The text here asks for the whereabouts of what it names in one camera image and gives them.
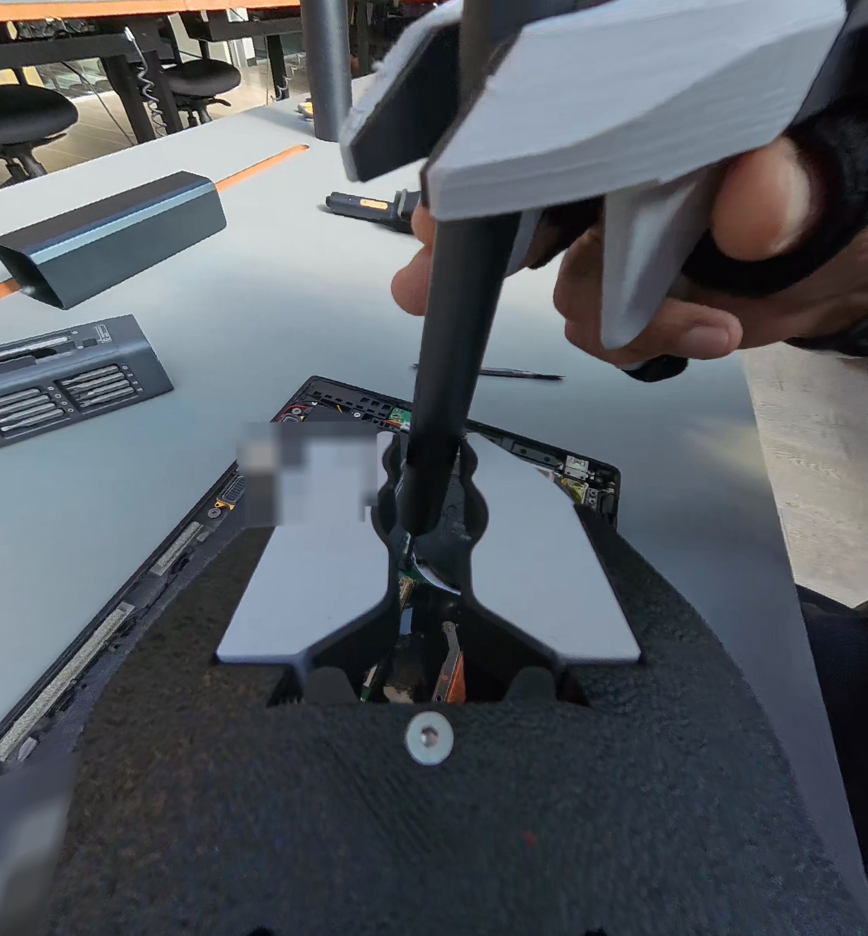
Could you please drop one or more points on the orange-edged grey table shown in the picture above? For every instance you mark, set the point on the orange-edged grey table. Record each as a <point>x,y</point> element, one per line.
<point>53,51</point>

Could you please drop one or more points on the thin black pry tool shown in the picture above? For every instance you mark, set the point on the thin black pry tool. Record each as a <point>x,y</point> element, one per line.
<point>507,374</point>

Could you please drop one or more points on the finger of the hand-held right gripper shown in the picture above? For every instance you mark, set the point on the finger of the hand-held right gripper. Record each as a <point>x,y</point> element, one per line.
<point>404,110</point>
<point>624,95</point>

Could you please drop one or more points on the black wristwatch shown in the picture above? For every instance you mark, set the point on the black wristwatch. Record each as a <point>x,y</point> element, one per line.
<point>858,333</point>

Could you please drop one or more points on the black laptop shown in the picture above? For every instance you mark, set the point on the black laptop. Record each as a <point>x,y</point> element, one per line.
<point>346,402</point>

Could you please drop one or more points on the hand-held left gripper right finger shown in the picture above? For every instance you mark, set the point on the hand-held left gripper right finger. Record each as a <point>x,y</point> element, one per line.
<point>543,570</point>

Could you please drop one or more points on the black tool with yellow label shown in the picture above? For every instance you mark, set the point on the black tool with yellow label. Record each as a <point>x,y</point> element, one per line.
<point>364,206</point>

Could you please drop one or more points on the dark grey screwdriver bit tray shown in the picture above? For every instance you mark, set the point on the dark grey screwdriver bit tray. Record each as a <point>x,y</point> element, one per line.
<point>53,395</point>

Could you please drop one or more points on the dark grey metal case sleeve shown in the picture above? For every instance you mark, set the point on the dark grey metal case sleeve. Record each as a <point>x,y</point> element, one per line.
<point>127,234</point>

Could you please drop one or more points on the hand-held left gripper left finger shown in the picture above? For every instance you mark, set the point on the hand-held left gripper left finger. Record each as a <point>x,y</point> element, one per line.
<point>309,592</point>

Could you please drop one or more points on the black electric screwdriver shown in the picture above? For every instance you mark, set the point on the black electric screwdriver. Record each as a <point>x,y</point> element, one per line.
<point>452,365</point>

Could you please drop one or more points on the grey desk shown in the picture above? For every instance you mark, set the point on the grey desk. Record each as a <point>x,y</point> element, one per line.
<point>258,307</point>

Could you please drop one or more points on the person's right hand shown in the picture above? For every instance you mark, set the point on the person's right hand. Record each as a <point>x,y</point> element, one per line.
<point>763,197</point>

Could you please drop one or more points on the dark grey round desk post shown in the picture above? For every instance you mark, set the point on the dark grey round desk post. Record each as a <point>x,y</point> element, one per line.
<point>326,73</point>

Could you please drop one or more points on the black office chair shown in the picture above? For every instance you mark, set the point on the black office chair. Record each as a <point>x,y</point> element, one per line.
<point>17,113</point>
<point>200,77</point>

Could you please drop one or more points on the person's dark clothing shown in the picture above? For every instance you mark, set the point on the person's dark clothing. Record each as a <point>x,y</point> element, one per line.
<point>858,731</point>

